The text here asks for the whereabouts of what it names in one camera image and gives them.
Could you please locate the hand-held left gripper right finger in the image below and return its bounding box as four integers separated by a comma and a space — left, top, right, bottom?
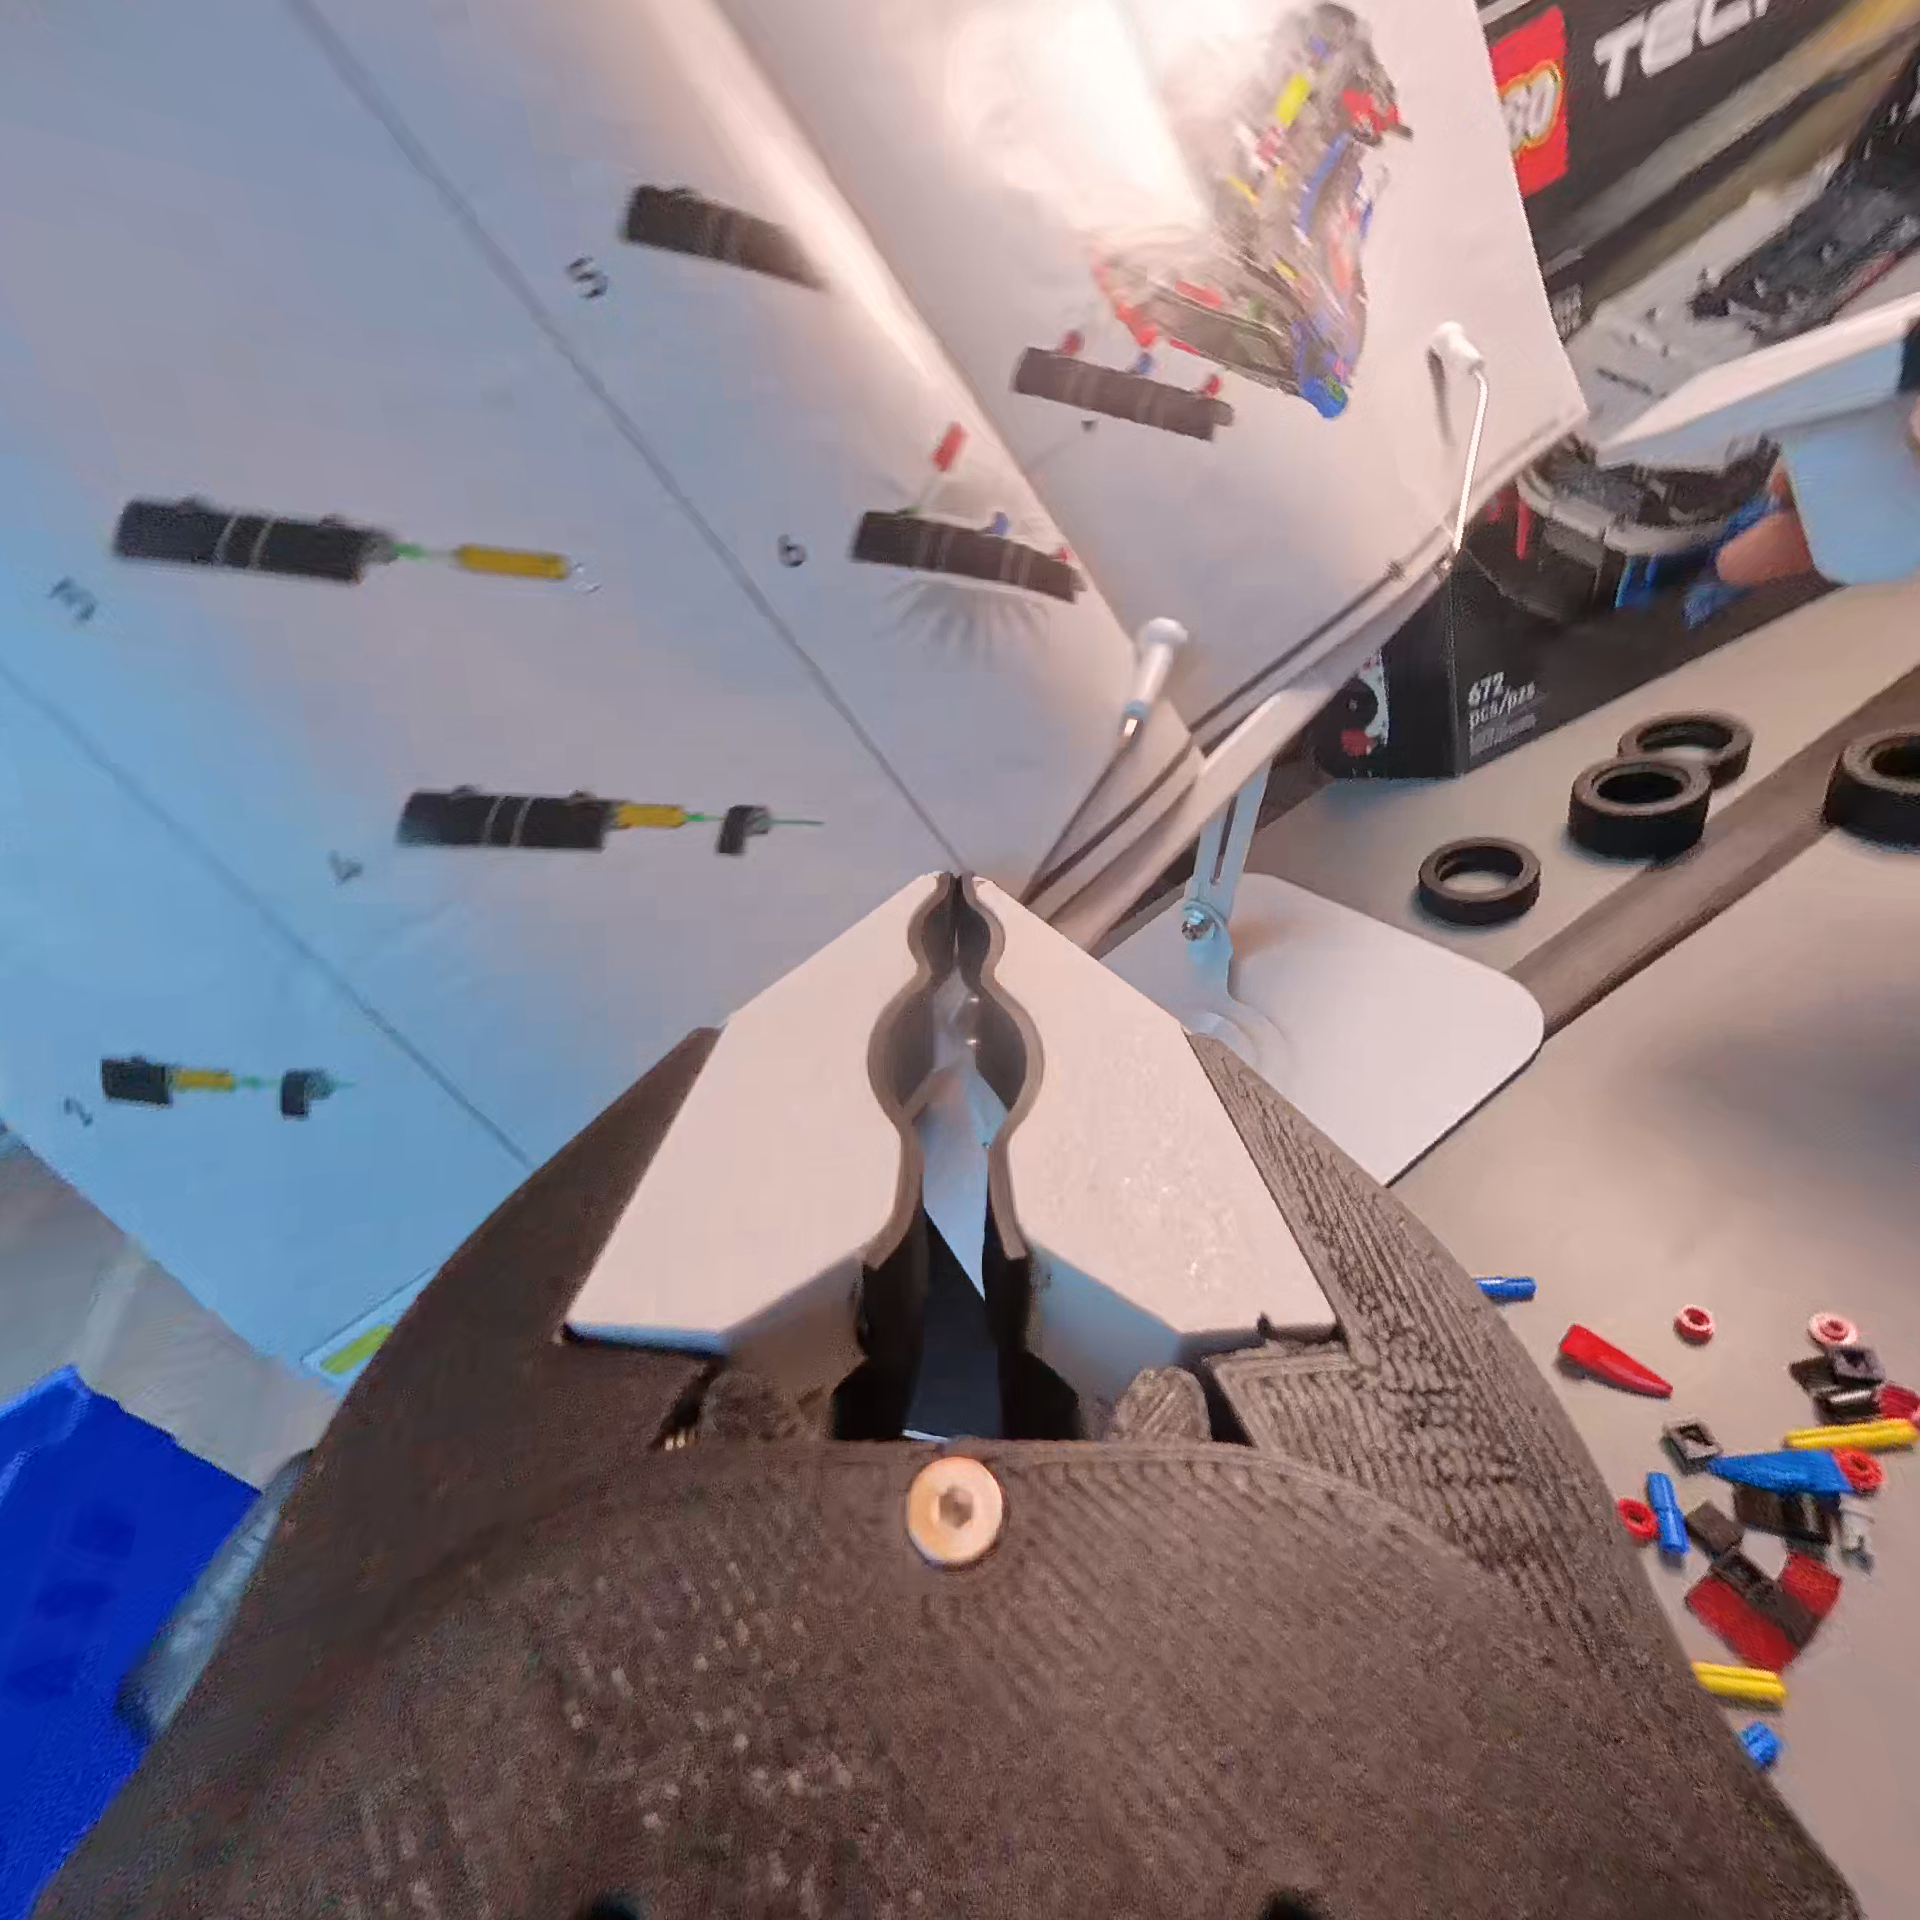
964, 874, 1337, 1422

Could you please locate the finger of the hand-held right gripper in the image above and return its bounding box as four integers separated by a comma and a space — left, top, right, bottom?
1593, 292, 1920, 472

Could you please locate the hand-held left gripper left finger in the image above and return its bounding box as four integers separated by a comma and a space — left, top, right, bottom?
567, 874, 952, 1432

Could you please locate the lego set cardboard box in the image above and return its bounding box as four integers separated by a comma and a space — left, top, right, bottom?
1302, 0, 1920, 781

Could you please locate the pile of loose lego pieces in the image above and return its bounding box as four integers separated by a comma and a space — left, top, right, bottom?
1470, 1270, 1920, 1776

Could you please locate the person's right hand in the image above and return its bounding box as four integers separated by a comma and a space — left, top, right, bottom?
1714, 458, 1829, 589

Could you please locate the white flat pad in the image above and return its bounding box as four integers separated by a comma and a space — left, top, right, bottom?
1101, 721, 1548, 1192

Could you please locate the metal page holder clip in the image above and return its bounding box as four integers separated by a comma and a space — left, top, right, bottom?
1388, 320, 1489, 586
1117, 616, 1191, 746

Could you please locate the white folded sheet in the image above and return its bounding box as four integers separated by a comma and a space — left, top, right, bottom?
0, 0, 1593, 1374

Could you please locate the blue plastic bin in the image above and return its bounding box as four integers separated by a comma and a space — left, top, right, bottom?
0, 1363, 264, 1920

